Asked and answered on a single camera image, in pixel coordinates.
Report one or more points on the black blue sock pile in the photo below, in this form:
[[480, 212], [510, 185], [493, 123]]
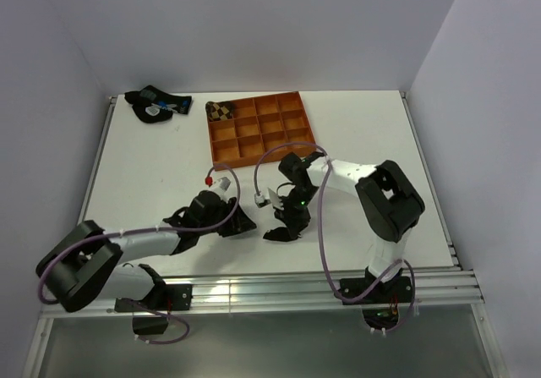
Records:
[[151, 105]]

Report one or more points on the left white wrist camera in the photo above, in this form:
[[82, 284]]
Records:
[[218, 186]]

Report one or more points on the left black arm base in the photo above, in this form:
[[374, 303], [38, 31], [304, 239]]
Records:
[[164, 298]]

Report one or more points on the aluminium front rail frame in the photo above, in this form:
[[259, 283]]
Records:
[[310, 291]]

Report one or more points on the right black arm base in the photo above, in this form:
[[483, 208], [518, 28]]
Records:
[[399, 290]]

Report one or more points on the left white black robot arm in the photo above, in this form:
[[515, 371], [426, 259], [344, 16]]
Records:
[[91, 264]]

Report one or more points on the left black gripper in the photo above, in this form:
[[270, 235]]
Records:
[[237, 221]]

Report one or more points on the brown yellow argyle sock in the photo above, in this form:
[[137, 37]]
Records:
[[219, 111]]

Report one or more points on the orange compartment tray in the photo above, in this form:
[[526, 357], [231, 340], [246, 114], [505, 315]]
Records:
[[274, 125]]

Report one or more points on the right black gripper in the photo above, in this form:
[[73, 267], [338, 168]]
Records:
[[296, 222]]

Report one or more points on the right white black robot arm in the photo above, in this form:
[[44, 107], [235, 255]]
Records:
[[390, 203]]

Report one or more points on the black white striped sock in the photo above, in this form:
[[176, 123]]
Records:
[[284, 234]]

